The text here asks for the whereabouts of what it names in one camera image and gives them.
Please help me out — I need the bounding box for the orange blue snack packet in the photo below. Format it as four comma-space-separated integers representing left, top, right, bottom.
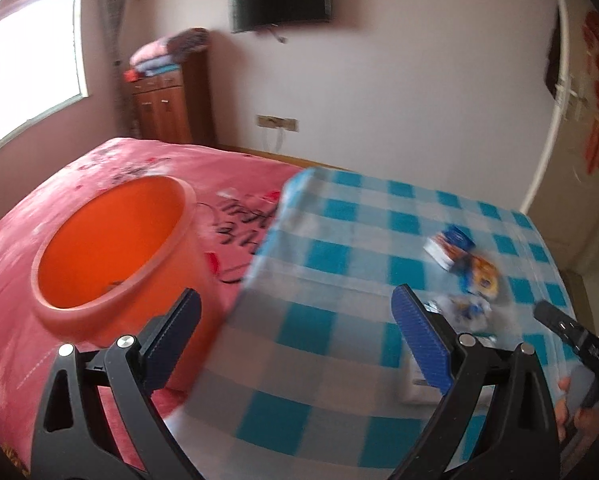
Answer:
460, 255, 499, 302

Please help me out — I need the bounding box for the blue milk carton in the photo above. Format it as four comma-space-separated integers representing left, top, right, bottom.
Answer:
423, 224, 475, 272

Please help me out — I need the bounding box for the blue white snack wrapper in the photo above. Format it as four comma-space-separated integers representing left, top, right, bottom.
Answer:
425, 294, 493, 334

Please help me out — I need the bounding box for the right hand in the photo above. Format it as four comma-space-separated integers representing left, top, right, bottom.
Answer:
554, 365, 599, 448

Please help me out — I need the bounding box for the orange plastic bucket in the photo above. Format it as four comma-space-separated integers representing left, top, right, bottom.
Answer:
30, 176, 225, 392

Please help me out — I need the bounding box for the blue checkered plastic tablecloth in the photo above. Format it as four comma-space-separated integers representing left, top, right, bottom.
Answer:
166, 169, 576, 479

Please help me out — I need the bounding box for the white door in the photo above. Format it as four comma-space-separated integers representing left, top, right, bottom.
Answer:
522, 0, 599, 272

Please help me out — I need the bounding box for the brown wooden cabinet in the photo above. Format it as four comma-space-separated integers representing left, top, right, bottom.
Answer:
126, 51, 218, 148

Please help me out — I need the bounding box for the folded blankets stack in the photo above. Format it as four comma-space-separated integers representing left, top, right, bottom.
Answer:
129, 27, 211, 75

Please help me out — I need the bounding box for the window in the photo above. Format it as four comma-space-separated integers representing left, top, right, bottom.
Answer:
0, 0, 88, 148

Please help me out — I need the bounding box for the grey checkered curtain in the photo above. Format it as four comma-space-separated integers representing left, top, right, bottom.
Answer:
98, 0, 135, 138

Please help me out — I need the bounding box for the white charger cable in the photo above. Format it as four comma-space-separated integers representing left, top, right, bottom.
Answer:
264, 129, 287, 155

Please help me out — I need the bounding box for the wall power outlet strip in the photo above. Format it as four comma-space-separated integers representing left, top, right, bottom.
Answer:
256, 115, 298, 132

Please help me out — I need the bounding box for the metal door handle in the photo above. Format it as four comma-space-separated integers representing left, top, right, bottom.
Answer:
555, 75, 588, 122

